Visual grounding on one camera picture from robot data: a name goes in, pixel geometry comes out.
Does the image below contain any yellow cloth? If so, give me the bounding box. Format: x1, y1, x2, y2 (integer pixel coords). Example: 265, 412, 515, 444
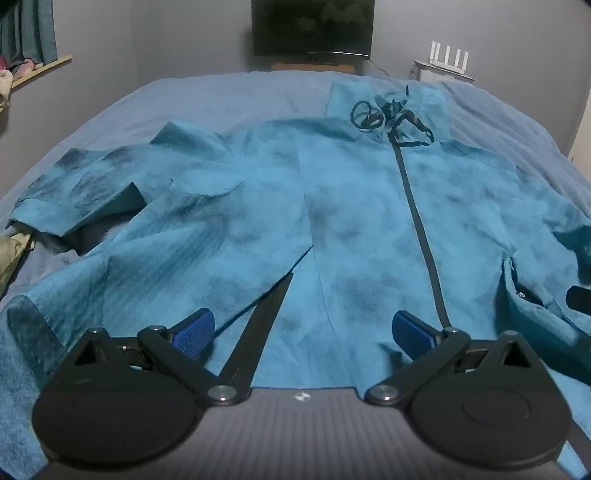
0, 230, 34, 298

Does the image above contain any blue bed blanket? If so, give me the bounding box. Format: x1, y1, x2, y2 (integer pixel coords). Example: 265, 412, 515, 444
0, 69, 591, 480

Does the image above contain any teal curtain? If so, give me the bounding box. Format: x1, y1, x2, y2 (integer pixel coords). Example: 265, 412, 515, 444
0, 0, 59, 68

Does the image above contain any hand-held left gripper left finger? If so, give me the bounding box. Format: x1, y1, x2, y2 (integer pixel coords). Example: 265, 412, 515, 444
69, 308, 237, 408

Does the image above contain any white router with antennas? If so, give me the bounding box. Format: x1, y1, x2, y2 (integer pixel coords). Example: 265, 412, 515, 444
428, 41, 474, 69

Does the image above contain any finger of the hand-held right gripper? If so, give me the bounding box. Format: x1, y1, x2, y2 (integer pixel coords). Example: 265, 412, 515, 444
565, 285, 591, 317

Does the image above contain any white appliance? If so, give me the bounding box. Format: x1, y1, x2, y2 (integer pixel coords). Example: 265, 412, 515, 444
410, 60, 476, 86

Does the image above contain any wooden television stand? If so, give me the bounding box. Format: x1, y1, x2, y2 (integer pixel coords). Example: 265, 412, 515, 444
270, 59, 356, 75

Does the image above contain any wooden window sill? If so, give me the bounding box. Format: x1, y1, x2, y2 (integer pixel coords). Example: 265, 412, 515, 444
9, 55, 74, 89

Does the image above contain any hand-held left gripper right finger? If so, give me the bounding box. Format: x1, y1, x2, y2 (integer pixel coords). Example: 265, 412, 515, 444
364, 310, 548, 408

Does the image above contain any pink cloth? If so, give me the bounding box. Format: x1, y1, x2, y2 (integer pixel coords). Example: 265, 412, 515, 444
0, 55, 38, 78

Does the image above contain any black cable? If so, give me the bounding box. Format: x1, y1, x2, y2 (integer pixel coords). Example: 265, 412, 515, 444
367, 55, 394, 78

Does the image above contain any blue zip jacket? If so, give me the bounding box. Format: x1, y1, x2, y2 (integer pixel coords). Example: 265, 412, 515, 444
7, 79, 591, 391

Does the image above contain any black television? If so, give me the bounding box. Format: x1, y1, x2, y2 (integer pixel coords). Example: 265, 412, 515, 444
250, 0, 376, 58

